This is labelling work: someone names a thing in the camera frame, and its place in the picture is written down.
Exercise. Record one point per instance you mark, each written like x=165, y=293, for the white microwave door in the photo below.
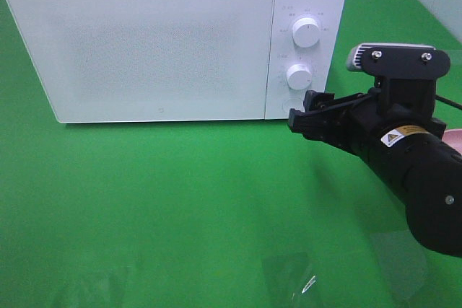
x=149, y=60

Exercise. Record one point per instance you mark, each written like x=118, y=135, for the white microwave knob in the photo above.
x=299, y=77
x=306, y=32

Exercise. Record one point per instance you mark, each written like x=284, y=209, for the white microwave oven body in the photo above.
x=307, y=5

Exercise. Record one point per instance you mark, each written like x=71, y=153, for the pink round plate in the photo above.
x=453, y=138

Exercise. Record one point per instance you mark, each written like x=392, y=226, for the upper white microwave knob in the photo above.
x=306, y=32

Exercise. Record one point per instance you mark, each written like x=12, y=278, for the lower white microwave knob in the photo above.
x=299, y=77

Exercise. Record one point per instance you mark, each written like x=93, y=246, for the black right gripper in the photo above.
x=394, y=119

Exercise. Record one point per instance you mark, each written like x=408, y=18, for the round white door button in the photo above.
x=293, y=103

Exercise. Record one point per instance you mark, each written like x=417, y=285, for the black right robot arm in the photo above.
x=430, y=190

